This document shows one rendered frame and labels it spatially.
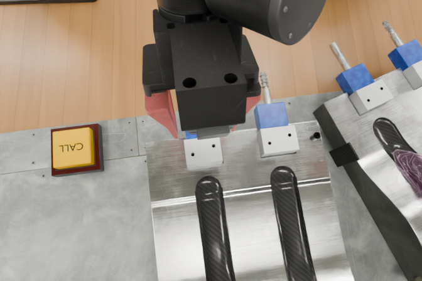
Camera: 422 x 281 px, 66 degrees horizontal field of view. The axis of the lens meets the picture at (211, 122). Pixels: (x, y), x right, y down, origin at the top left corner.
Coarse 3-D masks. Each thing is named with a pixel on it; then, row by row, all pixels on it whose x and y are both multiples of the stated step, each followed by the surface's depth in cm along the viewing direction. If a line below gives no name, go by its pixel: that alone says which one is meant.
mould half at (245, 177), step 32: (256, 128) 49; (160, 160) 47; (224, 160) 47; (256, 160) 48; (288, 160) 48; (320, 160) 48; (160, 192) 46; (192, 192) 46; (224, 192) 46; (256, 192) 47; (320, 192) 47; (160, 224) 45; (192, 224) 45; (256, 224) 46; (320, 224) 46; (160, 256) 44; (192, 256) 44; (256, 256) 45; (320, 256) 45
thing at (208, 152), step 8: (192, 136) 47; (184, 144) 45; (192, 144) 45; (200, 144) 45; (208, 144) 45; (216, 144) 45; (192, 152) 45; (200, 152) 45; (208, 152) 45; (216, 152) 45; (192, 160) 44; (200, 160) 45; (208, 160) 45; (216, 160) 45
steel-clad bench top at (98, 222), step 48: (336, 96) 60; (0, 144) 56; (48, 144) 56; (144, 144) 57; (0, 192) 54; (48, 192) 54; (96, 192) 54; (144, 192) 55; (336, 192) 56; (0, 240) 52; (48, 240) 52; (96, 240) 52; (144, 240) 53; (384, 240) 54
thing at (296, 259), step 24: (288, 168) 47; (216, 192) 47; (288, 192) 47; (216, 216) 46; (288, 216) 47; (216, 240) 45; (288, 240) 46; (216, 264) 45; (288, 264) 45; (312, 264) 45
